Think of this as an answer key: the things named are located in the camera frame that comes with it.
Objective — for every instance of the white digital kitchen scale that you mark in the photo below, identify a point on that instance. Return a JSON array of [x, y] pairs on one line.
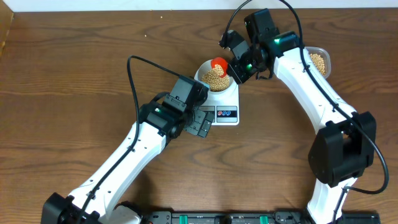
[[224, 105]]

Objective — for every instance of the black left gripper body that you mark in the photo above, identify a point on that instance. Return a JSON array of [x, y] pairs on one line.
[[195, 127]]

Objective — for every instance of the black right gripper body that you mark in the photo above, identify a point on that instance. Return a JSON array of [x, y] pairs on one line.
[[243, 70]]

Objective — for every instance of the red plastic measuring scoop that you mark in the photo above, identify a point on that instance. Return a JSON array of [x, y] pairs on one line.
[[222, 63]]

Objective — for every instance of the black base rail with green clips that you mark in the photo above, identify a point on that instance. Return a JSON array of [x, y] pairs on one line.
[[284, 217]]

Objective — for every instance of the clear plastic container of soybeans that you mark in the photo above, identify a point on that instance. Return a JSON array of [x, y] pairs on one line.
[[321, 59]]

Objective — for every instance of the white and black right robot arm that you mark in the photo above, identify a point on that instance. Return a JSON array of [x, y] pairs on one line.
[[342, 148]]

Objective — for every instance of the white round bowl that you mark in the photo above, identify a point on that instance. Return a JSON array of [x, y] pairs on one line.
[[212, 77]]

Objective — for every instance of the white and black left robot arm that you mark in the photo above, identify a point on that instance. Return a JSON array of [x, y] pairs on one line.
[[159, 121]]

